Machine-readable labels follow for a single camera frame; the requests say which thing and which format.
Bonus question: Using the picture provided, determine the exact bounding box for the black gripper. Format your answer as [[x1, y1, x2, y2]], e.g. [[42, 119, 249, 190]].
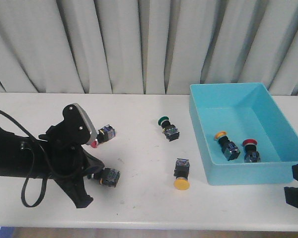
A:
[[37, 125, 105, 208]]

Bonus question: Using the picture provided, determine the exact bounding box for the red button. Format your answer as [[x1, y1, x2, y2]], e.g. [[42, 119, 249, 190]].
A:
[[242, 138, 261, 163], [90, 124, 116, 148]]

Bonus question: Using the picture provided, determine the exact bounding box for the yellow button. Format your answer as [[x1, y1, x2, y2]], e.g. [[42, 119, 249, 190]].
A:
[[214, 131, 240, 161], [173, 158, 190, 190]]

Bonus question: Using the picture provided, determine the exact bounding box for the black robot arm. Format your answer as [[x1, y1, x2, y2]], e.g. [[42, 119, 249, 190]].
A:
[[0, 127, 105, 208]]

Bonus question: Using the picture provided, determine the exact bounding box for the blue plastic box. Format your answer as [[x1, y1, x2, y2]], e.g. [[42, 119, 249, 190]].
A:
[[189, 83, 298, 185]]

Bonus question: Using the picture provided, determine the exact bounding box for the green button lower left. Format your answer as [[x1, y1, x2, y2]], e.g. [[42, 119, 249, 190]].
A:
[[87, 168, 120, 187]]

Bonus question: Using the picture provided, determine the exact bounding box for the green button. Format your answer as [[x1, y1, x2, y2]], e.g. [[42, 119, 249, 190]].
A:
[[87, 168, 120, 187], [158, 116, 180, 142]]

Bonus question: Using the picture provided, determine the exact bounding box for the green button upper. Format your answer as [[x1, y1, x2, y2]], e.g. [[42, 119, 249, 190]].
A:
[[158, 116, 180, 142]]

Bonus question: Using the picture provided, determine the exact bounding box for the grey pleated curtain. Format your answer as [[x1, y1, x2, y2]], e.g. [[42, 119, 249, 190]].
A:
[[0, 0, 298, 96]]

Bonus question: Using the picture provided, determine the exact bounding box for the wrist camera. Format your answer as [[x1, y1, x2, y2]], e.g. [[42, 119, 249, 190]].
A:
[[63, 103, 97, 145]]

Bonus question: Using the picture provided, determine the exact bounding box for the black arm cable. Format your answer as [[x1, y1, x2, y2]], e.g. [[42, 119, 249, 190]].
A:
[[0, 107, 55, 208]]

